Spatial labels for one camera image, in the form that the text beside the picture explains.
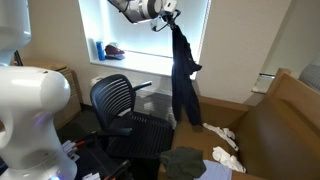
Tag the crumpled white cloth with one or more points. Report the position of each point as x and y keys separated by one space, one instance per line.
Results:
x=228 y=159

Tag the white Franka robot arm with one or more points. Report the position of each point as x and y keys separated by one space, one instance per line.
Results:
x=30 y=100

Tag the dark green clothing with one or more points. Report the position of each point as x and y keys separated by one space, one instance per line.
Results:
x=183 y=163

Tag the white crumpled paper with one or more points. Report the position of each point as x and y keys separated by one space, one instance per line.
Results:
x=220 y=133

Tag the white window sill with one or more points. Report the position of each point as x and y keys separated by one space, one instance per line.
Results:
x=143 y=65

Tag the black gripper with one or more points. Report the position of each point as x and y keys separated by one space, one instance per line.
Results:
x=170 y=9

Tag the blue bottle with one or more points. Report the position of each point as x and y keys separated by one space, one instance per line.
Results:
x=100 y=51

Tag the pale lavender clothing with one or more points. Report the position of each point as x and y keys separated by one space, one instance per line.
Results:
x=215 y=171

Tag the black mesh office chair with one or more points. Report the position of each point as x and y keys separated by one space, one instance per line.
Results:
x=113 y=96

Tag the black flat screen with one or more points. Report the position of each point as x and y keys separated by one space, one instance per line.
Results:
x=18 y=58

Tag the black long tool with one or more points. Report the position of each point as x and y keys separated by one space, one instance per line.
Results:
x=116 y=170

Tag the black clothing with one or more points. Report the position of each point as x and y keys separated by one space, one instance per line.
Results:
x=182 y=83

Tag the grey striped pillow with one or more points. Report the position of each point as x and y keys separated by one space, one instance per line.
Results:
x=311 y=75

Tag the white marker stack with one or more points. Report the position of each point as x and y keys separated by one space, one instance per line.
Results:
x=69 y=150

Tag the brown cardboard box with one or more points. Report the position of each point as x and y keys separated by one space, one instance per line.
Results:
x=273 y=133

